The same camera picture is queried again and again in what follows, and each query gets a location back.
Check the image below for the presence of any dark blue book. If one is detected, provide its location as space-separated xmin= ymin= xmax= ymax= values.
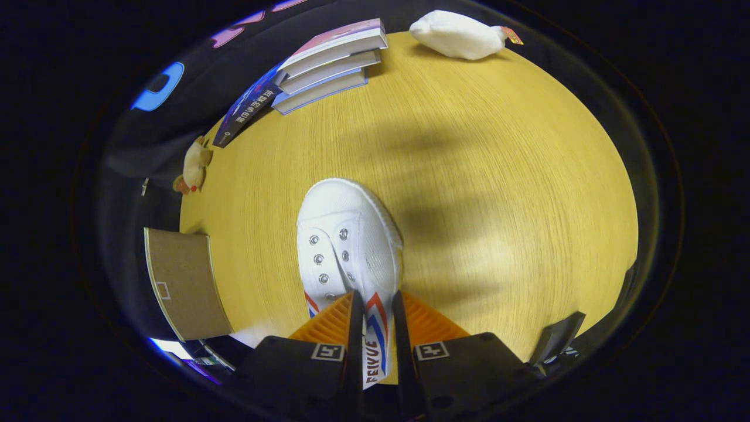
xmin=212 ymin=59 xmax=288 ymax=148

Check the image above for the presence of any brown plush toy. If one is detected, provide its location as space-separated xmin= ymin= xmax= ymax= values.
xmin=172 ymin=136 xmax=214 ymax=196

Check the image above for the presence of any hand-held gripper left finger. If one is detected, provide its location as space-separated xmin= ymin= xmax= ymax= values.
xmin=234 ymin=290 xmax=367 ymax=422

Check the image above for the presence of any brown fabric storage box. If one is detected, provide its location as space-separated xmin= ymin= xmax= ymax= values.
xmin=144 ymin=227 xmax=235 ymax=342

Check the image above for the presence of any white plush toy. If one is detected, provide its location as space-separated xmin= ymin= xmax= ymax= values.
xmin=409 ymin=9 xmax=524 ymax=61

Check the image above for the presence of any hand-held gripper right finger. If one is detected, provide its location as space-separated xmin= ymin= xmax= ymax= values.
xmin=390 ymin=290 xmax=537 ymax=422

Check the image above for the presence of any pink cover book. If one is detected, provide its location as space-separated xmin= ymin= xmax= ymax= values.
xmin=277 ymin=18 xmax=388 ymax=79

